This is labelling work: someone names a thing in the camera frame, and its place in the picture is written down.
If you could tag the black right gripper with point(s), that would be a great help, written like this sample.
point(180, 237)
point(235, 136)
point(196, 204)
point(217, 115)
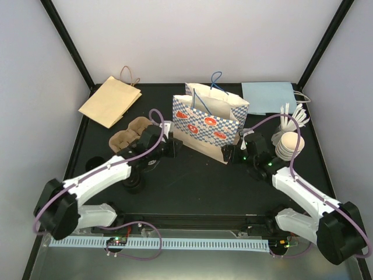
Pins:
point(235, 159)

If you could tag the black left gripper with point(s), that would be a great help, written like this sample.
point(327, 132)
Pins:
point(173, 150)

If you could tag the blue checkered paper bag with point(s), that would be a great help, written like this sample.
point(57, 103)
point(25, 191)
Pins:
point(208, 118)

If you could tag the single black lid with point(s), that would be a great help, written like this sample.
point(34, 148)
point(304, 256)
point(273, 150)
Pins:
point(94, 162)

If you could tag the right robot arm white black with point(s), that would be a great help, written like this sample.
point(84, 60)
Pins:
point(335, 228)

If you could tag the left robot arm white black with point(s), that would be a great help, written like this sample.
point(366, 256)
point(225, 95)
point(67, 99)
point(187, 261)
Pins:
point(61, 208)

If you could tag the brown cardboard cup carrier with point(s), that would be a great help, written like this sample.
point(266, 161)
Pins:
point(124, 138)

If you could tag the stack of paper cups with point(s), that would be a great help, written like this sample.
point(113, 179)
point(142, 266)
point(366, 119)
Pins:
point(286, 146)

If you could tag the stack of black lids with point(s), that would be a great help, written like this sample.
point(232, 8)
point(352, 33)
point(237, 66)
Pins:
point(134, 184)

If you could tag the light blue paper bag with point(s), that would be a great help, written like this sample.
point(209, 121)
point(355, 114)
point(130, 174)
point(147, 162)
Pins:
point(269, 97)

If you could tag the brown kraft paper bag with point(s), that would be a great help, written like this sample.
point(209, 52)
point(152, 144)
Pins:
point(109, 103)

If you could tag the small electronics board right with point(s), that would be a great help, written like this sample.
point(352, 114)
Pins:
point(282, 244)

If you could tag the small electronics board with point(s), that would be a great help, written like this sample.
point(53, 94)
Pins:
point(117, 241)
point(282, 244)

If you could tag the small electronics board left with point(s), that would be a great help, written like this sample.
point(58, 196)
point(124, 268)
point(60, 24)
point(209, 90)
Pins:
point(117, 241)

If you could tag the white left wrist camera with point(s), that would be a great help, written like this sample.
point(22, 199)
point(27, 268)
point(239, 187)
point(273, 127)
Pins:
point(168, 130)

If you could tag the light blue slotted cable duct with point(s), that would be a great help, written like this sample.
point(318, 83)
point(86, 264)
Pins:
point(165, 244)

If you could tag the left black frame post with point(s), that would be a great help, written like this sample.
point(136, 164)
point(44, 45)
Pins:
point(57, 21)

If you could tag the black frame post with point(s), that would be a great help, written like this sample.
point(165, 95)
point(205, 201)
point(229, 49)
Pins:
point(57, 21)
point(327, 37)

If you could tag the right black frame post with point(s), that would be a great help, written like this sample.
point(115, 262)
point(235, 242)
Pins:
point(327, 37)

